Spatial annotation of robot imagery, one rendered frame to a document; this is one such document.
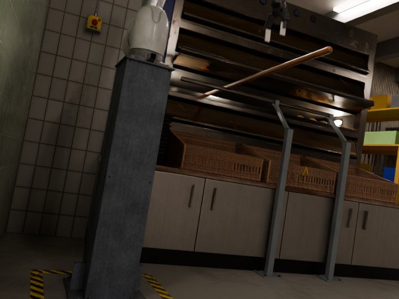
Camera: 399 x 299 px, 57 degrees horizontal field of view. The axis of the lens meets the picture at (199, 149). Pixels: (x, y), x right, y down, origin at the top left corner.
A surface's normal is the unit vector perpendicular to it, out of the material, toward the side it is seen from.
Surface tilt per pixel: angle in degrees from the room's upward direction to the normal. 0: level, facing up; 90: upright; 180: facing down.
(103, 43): 90
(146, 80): 90
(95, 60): 90
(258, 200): 90
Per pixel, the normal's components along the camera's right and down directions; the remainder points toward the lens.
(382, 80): 0.41, 0.01
